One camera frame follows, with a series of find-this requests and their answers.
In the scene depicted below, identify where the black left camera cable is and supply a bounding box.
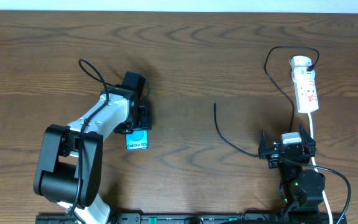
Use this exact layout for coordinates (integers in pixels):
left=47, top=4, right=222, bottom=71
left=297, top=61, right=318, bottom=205
left=65, top=58, right=110, bottom=224

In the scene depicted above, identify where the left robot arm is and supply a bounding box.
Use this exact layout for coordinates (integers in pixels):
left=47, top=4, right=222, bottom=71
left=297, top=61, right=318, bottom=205
left=33, top=85, right=150, bottom=223

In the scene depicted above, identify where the black charging cable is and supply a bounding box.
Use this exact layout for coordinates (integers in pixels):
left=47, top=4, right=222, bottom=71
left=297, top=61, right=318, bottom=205
left=213, top=45, right=320, bottom=159

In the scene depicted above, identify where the white power strip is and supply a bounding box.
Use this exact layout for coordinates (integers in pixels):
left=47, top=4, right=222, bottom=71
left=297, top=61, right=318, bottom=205
left=291, top=67, right=319, bottom=114

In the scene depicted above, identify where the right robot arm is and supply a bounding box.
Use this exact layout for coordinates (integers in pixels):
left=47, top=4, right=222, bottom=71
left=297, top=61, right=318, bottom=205
left=258, top=126, right=325, bottom=222

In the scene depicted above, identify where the black camera cable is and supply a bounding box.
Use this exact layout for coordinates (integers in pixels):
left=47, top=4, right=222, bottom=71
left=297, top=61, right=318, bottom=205
left=65, top=58, right=110, bottom=224
left=278, top=154, right=352, bottom=224

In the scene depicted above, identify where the white USB charger plug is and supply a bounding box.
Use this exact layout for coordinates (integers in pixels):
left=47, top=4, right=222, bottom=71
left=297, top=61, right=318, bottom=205
left=290, top=55, right=313, bottom=69

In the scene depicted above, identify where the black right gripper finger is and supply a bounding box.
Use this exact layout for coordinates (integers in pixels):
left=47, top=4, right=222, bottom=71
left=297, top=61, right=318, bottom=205
left=259, top=130, right=267, bottom=151
left=299, top=124, right=316, bottom=148

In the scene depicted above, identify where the black right camera cable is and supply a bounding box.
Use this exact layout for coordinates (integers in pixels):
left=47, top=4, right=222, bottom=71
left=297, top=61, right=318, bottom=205
left=278, top=154, right=352, bottom=224

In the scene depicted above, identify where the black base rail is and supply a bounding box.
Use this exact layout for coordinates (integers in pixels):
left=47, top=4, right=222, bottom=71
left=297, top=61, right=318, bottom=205
left=35, top=212, right=347, bottom=224

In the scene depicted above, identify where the turquoise screen smartphone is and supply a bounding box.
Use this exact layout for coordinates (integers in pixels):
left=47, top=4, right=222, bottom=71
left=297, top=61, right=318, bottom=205
left=126, top=131, right=149, bottom=151

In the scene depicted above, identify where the white power strip cord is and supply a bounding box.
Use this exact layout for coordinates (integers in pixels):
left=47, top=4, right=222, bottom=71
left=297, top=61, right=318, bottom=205
left=307, top=112, right=334, bottom=224

